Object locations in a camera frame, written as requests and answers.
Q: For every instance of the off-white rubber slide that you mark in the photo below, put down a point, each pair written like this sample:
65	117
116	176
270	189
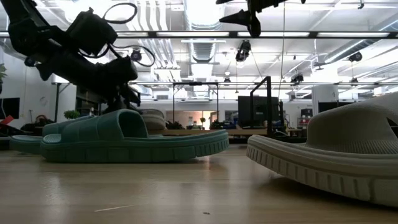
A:
154	121
342	140

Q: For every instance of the black partition panels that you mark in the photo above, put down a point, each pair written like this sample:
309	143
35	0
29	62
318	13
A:
332	107

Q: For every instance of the black metal wooden shoe shelf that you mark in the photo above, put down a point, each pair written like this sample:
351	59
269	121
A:
270	109

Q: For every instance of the black wall screen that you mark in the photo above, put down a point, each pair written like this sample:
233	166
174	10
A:
9	108

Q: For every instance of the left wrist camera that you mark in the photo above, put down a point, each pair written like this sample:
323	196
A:
90	31

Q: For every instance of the green rubber slide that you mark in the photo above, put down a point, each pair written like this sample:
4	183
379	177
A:
124	152
25	144

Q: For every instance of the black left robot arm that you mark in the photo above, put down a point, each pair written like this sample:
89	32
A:
18	34

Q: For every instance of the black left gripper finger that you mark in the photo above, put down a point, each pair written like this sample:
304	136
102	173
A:
113	105
132	96

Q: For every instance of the black ceiling spotlight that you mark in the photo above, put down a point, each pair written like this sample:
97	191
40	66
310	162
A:
136	56
29	62
244	49
356	57
297	78

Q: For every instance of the black background rig frame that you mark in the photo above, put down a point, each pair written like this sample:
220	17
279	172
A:
196	83

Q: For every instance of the black background monitor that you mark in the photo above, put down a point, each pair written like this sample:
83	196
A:
259	109

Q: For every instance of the blue storage bins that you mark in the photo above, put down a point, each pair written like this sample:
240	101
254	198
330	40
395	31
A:
230	125

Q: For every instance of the small background potted plant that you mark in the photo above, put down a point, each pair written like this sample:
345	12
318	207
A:
72	115

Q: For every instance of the silver ventilation duct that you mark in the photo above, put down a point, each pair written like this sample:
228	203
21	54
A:
203	51

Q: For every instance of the black overhead frame beam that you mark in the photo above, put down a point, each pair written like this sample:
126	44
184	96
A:
233	34

